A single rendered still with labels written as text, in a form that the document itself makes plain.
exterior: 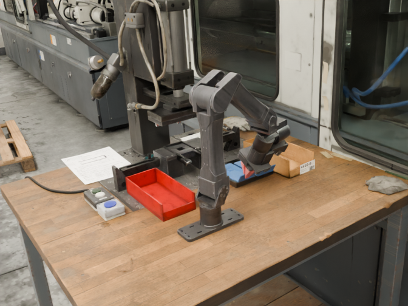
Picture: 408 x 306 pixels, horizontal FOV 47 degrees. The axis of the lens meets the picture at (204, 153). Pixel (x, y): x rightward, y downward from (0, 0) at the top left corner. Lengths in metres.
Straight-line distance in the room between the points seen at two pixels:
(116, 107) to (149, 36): 3.26
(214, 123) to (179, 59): 0.42
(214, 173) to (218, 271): 0.26
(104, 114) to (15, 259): 2.15
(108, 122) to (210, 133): 3.69
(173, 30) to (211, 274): 0.80
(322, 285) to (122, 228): 1.20
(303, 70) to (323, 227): 0.86
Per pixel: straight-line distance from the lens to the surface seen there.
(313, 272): 2.36
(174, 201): 1.52
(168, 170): 1.66
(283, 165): 1.65
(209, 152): 1.26
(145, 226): 1.42
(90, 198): 1.56
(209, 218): 1.34
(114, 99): 4.84
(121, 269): 1.26
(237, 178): 1.60
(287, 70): 2.13
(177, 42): 1.59
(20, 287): 2.88
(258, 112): 1.36
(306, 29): 2.01
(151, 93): 1.76
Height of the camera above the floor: 1.63
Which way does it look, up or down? 23 degrees down
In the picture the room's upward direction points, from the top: 4 degrees counter-clockwise
